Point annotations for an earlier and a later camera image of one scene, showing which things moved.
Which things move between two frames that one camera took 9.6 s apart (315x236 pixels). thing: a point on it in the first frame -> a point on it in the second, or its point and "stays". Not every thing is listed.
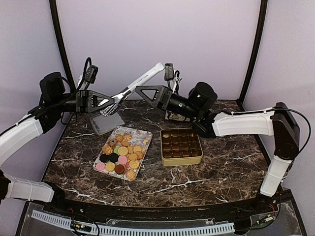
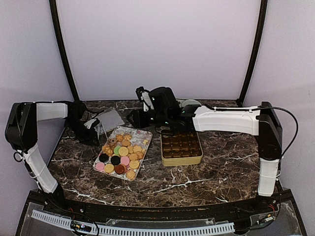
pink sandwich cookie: x=100 y=166 stays
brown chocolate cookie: x=119 y=169 stays
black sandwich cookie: x=104 y=158 stays
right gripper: x=163 y=96 -> x=139 y=122
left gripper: x=82 y=97 -> x=88 y=138
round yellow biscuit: x=110 y=166 stays
